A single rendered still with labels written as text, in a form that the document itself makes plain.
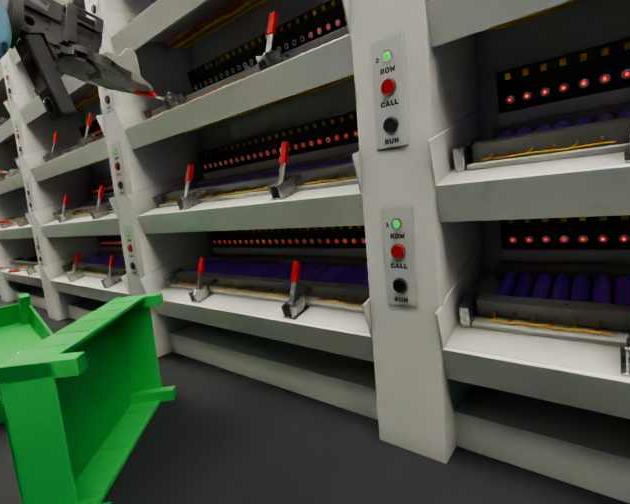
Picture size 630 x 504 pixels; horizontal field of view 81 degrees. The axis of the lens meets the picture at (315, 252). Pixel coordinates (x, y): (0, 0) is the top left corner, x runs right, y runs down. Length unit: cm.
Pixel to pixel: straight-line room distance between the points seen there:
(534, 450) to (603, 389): 13
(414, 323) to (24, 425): 44
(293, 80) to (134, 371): 58
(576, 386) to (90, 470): 60
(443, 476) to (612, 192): 36
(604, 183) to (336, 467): 43
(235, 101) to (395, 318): 43
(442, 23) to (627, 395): 41
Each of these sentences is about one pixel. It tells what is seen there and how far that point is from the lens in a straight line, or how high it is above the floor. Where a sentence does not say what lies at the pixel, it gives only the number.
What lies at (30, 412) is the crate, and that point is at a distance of 51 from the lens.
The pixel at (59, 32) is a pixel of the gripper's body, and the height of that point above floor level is 63.
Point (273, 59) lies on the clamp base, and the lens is 63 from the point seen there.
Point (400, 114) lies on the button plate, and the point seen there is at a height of 43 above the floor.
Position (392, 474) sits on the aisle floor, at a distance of 54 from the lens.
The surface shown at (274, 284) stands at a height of 19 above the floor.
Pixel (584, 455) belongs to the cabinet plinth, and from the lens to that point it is 54.
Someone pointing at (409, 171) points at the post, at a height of 36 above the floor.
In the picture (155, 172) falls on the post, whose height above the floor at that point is 44.
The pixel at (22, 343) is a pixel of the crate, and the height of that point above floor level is 8.
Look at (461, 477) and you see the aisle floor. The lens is 54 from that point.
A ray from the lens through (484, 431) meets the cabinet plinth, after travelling 56.
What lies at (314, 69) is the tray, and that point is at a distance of 56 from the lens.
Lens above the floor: 34
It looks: 7 degrees down
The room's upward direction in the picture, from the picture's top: 5 degrees counter-clockwise
